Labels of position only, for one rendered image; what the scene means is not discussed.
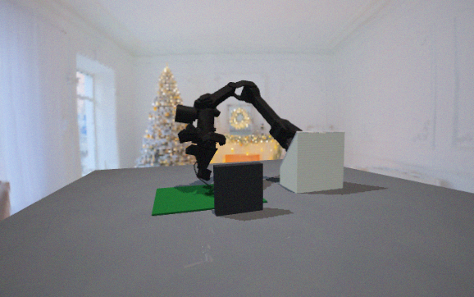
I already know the black square panel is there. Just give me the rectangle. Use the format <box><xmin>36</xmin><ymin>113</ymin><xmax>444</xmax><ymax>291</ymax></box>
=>
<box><xmin>213</xmin><ymin>162</ymin><xmax>263</xmax><ymax>217</ymax></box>

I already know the green circuit board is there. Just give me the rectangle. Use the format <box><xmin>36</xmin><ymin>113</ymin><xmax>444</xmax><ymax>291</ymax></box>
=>
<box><xmin>152</xmin><ymin>185</ymin><xmax>214</xmax><ymax>216</ymax></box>

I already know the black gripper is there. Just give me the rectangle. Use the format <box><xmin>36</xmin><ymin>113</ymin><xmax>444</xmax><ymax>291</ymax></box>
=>
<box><xmin>185</xmin><ymin>122</ymin><xmax>226</xmax><ymax>171</ymax></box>

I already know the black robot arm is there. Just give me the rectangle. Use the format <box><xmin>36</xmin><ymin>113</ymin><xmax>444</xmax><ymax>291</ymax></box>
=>
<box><xmin>175</xmin><ymin>80</ymin><xmax>303</xmax><ymax>152</ymax></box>

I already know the black fan cable with plug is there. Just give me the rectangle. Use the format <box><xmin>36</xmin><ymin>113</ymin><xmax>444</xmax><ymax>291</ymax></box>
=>
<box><xmin>194</xmin><ymin>157</ymin><xmax>214</xmax><ymax>190</ymax></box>

